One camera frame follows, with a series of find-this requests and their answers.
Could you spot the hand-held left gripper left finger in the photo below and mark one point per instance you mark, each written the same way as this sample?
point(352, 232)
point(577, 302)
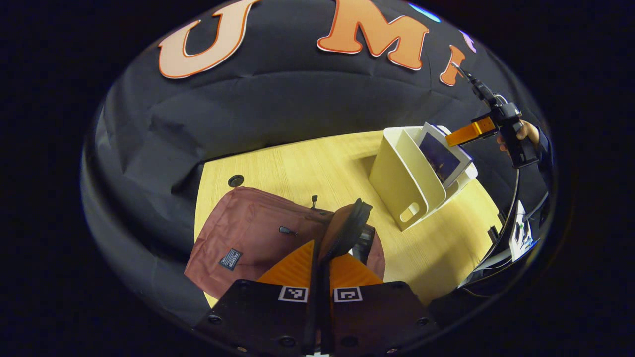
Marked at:
point(263, 317)

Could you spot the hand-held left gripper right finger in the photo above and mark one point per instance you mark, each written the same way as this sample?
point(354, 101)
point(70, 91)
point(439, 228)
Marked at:
point(377, 317)

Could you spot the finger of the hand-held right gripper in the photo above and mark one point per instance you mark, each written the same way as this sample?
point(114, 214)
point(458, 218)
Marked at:
point(471, 132)

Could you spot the blue cover book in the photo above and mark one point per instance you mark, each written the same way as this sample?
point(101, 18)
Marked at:
point(441, 158)

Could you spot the white bookshelf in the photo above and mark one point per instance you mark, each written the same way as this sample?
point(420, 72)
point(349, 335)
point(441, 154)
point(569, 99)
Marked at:
point(402, 178)

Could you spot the dark red schoolbag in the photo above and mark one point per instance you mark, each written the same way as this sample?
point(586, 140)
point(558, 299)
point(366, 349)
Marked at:
point(248, 233)

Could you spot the white and blue object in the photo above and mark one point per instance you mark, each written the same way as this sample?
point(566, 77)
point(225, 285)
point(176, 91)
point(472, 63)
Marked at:
point(521, 233)

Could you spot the black table grommet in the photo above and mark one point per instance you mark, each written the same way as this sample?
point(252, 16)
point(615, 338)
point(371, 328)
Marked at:
point(235, 180)

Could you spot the black backdrop cloth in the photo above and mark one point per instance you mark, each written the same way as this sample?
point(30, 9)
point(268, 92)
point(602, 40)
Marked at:
point(273, 104)

